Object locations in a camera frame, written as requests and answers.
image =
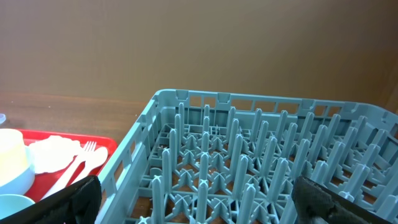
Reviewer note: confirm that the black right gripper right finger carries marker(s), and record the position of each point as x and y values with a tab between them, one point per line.
314	203

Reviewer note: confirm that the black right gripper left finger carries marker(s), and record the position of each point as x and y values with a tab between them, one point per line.
78	203

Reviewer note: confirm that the green bowl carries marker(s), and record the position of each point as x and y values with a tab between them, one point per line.
13	203

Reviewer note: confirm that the grey dishwasher rack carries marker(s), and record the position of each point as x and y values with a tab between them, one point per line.
203	157

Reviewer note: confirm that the white plastic fork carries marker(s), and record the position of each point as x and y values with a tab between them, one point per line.
66	176

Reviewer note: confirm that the red serving tray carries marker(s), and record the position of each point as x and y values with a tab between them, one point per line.
43	182

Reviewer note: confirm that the white plastic spoon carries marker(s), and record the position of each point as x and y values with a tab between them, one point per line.
94	160

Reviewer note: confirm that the crumpled white tissue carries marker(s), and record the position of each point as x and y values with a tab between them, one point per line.
54	153

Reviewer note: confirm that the small light blue saucer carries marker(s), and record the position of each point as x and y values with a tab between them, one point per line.
23	182

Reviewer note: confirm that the yellow plastic cup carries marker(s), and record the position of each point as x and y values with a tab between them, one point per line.
13	155

